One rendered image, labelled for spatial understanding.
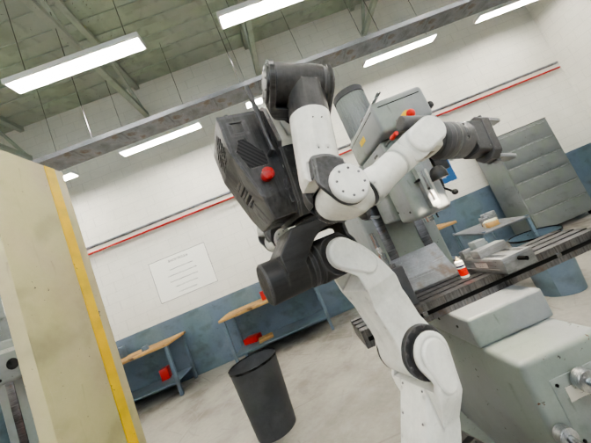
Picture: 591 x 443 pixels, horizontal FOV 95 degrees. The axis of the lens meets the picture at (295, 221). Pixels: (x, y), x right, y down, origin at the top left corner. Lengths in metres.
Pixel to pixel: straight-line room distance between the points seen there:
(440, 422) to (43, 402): 1.30
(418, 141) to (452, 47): 7.56
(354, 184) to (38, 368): 1.30
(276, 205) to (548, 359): 1.05
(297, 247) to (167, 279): 5.53
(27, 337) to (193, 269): 4.65
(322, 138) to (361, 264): 0.35
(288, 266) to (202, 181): 5.50
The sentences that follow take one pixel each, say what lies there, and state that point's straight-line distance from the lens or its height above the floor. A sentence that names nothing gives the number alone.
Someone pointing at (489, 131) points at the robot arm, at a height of 1.47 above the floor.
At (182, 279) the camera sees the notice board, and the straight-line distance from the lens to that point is 6.02.
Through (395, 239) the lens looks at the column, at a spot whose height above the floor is 1.23.
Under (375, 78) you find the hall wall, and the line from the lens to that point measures 7.08.
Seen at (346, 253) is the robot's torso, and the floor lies 1.33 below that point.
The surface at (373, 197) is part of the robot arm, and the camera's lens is 0.55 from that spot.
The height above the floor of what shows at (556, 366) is 0.71.
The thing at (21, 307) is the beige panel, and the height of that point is 1.59.
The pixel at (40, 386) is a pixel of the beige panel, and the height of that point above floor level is 1.30.
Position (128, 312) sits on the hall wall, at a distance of 6.55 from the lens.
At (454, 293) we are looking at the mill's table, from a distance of 1.46.
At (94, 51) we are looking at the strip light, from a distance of 4.17.
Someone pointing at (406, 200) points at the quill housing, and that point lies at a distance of 1.44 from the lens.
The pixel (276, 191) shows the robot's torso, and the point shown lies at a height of 1.54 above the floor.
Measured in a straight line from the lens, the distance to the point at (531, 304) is 1.49.
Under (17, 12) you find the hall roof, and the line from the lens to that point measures 6.44.
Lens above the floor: 1.38
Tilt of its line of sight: 7 degrees up
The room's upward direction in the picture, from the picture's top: 23 degrees counter-clockwise
